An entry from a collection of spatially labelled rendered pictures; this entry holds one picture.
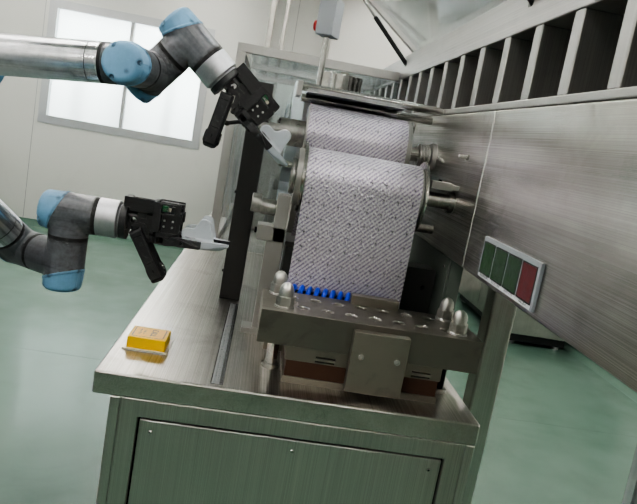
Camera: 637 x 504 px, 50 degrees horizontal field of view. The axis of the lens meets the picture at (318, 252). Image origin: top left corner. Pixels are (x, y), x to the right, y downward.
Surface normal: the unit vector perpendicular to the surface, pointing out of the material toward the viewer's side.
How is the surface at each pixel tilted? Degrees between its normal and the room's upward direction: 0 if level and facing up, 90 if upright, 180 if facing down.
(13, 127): 90
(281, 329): 90
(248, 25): 90
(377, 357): 90
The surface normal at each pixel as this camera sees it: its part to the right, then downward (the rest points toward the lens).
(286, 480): 0.07, 0.18
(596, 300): -0.98, -0.16
